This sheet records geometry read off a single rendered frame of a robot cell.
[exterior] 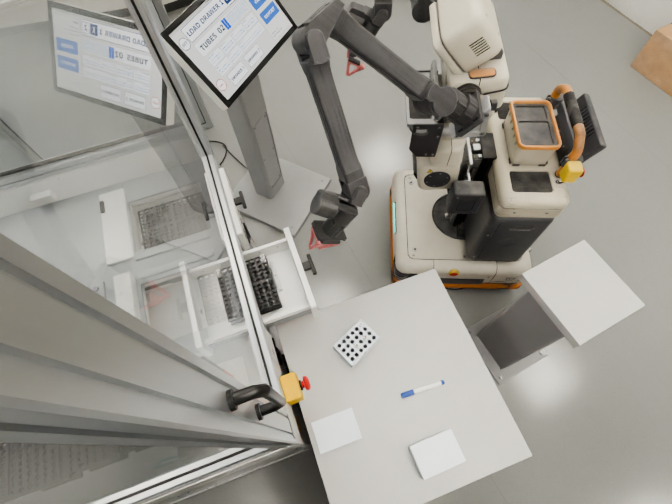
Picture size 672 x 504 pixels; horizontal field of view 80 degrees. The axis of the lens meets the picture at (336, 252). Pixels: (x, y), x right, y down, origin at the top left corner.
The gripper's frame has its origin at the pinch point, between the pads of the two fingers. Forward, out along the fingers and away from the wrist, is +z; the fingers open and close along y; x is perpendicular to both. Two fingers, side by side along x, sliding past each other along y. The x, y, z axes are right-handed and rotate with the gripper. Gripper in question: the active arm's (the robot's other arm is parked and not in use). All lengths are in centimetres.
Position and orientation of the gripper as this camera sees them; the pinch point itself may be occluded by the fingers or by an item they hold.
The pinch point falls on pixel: (315, 246)
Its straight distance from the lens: 123.8
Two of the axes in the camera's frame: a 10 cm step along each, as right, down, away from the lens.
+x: 3.3, 8.5, -4.1
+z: -5.3, 5.3, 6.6
